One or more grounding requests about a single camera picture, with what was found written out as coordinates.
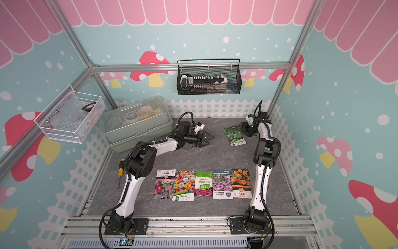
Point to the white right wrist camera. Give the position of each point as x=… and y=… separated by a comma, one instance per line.
x=250, y=119

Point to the pink aster flower seed packet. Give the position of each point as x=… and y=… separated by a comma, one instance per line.
x=164, y=185

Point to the orange black seed packet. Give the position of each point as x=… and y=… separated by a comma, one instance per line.
x=241, y=184

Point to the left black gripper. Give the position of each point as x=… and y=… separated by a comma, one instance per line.
x=200, y=139

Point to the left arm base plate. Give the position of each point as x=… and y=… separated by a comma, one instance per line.
x=130, y=226

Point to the green white seed packet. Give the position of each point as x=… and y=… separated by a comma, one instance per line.
x=203, y=184

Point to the white black tool in basket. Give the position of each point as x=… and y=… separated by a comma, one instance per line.
x=189, y=84

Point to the purple flower seed packet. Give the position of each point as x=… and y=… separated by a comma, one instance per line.
x=222, y=185

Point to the mixed rose flower seed packet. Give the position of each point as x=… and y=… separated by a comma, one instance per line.
x=184, y=186

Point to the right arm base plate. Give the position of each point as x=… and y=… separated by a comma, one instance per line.
x=238, y=225

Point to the black red tape measure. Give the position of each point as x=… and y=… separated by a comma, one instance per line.
x=88, y=108

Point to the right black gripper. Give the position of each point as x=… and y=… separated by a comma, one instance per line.
x=244, y=126

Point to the small circuit board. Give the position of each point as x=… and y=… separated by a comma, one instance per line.
x=124, y=242

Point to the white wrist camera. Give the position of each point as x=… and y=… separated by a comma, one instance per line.
x=250, y=119
x=197, y=127

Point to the white wire wall basket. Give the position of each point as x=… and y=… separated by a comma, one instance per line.
x=63, y=120

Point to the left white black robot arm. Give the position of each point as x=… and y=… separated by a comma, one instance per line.
x=139, y=163

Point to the black wire wall basket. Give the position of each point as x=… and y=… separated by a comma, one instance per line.
x=230, y=68

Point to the yellow black screwdriver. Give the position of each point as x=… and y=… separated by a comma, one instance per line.
x=120, y=172

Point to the dark green vegetable seed packet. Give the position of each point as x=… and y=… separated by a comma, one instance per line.
x=234, y=136

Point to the translucent green plastic storage box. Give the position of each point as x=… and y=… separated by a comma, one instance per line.
x=145, y=121

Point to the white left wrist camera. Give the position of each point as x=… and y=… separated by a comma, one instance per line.
x=197, y=127

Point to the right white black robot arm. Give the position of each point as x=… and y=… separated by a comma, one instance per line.
x=257, y=218

